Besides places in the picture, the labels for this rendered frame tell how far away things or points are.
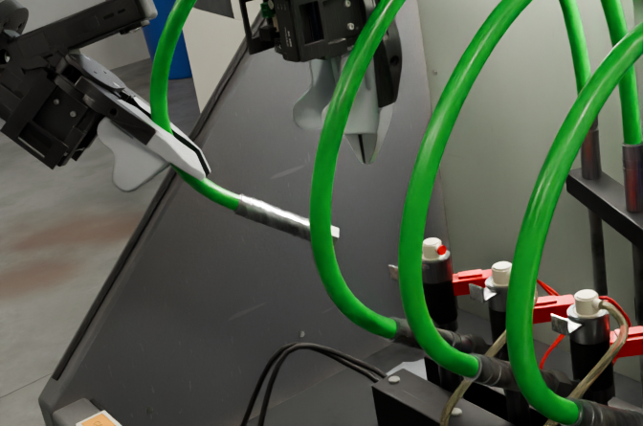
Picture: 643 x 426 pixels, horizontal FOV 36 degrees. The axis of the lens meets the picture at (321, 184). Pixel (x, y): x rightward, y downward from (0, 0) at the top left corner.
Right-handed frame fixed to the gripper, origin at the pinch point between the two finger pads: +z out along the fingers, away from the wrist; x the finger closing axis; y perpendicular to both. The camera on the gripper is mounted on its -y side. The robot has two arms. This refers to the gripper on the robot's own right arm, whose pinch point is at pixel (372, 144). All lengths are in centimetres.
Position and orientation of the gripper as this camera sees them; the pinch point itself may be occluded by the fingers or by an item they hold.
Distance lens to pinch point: 75.2
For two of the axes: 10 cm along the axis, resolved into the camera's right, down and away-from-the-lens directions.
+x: 5.8, 1.8, -7.9
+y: -8.0, 3.2, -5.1
